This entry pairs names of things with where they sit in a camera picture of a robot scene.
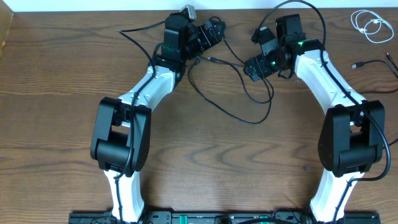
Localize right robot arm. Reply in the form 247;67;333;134
244;14;387;223

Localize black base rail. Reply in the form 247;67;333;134
67;210;382;224

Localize black usb cable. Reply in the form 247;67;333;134
186;16;275;125
351;52;398;147

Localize white usb cable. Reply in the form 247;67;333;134
350;9;395;44

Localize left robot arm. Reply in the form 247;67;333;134
90;12;226;223

